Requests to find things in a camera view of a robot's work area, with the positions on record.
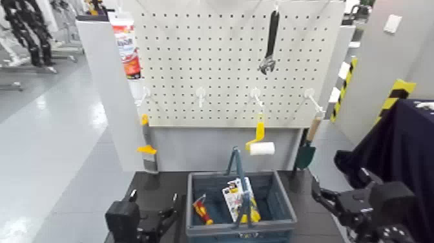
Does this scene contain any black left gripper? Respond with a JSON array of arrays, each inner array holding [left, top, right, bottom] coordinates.
[[129, 189, 178, 243]]

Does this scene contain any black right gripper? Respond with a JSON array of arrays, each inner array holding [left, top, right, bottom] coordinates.
[[311, 167, 377, 227]]

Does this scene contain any garden trowel with wooden handle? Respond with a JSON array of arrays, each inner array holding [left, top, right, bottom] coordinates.
[[294, 112, 324, 171]]

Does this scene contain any blue grey plastic crate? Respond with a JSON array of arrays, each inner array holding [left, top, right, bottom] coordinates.
[[185, 170, 298, 243]]

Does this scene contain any white yellow packaged tool card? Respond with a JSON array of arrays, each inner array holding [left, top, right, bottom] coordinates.
[[222, 176, 262, 224]]

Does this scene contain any red yellow screwdriver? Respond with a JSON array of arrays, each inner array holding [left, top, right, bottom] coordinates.
[[192, 194, 214, 226]]

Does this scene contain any grey scraper with yellow parts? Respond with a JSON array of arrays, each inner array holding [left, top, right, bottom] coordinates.
[[136, 114, 160, 174]]

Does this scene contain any dark navy cloth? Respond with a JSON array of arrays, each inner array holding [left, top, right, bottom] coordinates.
[[333, 99, 434, 243]]

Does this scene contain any grey panel under pegboard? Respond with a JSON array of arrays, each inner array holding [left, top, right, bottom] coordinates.
[[148, 127, 304, 173]]

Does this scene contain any white pegboard hook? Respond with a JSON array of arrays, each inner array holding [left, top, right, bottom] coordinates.
[[195, 86, 207, 109], [135, 86, 152, 108], [304, 88, 326, 114], [250, 87, 265, 109]]

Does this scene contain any narrow yellow black hazard strip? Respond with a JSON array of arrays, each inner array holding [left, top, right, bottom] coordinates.
[[330, 57, 359, 123]]

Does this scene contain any wide yellow black hazard strip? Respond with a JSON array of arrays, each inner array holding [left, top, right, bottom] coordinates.
[[373, 78, 417, 125]]

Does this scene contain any white partition panel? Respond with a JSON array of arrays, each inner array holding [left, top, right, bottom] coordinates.
[[75, 19, 147, 173]]

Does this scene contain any white perforated pegboard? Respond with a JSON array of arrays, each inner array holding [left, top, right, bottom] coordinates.
[[126, 0, 346, 129]]

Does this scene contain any red white printed banner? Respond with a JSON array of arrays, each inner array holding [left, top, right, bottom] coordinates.
[[108, 12, 142, 80]]

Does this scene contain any black adjustable wrench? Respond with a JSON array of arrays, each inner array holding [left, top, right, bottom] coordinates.
[[257, 9, 281, 76]]

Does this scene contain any black office chair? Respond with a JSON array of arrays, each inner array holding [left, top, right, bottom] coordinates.
[[342, 0, 375, 26]]

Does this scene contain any black humanoid robot on stand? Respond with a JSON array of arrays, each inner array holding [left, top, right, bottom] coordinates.
[[0, 0, 57, 68]]

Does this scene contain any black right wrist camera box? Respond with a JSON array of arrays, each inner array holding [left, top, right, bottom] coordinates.
[[370, 182, 417, 220]]

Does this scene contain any black support post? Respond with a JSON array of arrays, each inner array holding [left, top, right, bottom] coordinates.
[[291, 128, 309, 178]]

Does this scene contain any yellow handled white paint roller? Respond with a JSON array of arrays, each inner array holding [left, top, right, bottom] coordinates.
[[244, 113, 276, 156]]

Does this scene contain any white wall plate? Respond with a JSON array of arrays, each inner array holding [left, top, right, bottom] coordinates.
[[383, 14, 403, 34]]

